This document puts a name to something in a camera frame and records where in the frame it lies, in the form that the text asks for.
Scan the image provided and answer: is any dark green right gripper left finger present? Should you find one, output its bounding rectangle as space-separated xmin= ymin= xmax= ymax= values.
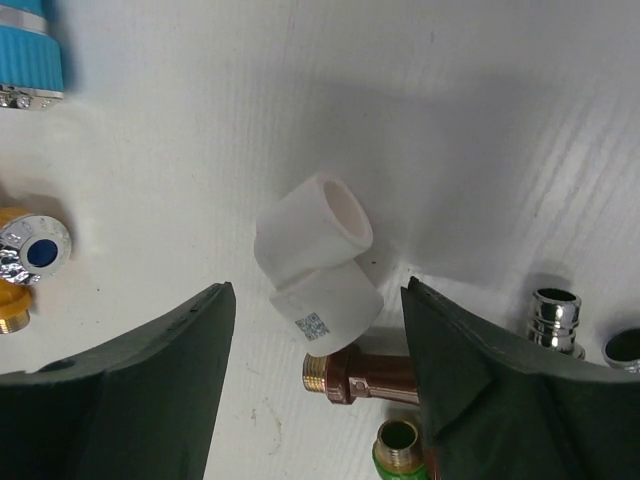
xmin=1 ymin=283 xmax=236 ymax=479

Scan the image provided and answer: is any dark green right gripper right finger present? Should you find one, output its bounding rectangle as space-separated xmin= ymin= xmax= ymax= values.
xmin=401 ymin=278 xmax=639 ymax=479

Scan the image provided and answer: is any green faucet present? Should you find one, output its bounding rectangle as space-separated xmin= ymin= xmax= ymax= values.
xmin=372 ymin=420 xmax=430 ymax=480

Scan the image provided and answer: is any white plastic elbow fitting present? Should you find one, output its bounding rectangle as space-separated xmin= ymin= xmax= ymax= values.
xmin=253 ymin=173 xmax=384 ymax=357

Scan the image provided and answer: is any chrome silver faucet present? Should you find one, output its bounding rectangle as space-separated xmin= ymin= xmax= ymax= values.
xmin=525 ymin=287 xmax=639 ymax=374

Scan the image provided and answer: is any brown faucet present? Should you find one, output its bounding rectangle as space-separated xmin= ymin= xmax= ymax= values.
xmin=302 ymin=345 xmax=419 ymax=405

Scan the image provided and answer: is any yellow faucet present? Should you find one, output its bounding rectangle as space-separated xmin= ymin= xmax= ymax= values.
xmin=1 ymin=207 xmax=72 ymax=334

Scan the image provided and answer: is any blue faucet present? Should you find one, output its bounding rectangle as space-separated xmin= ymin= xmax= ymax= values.
xmin=1 ymin=0 xmax=64 ymax=111

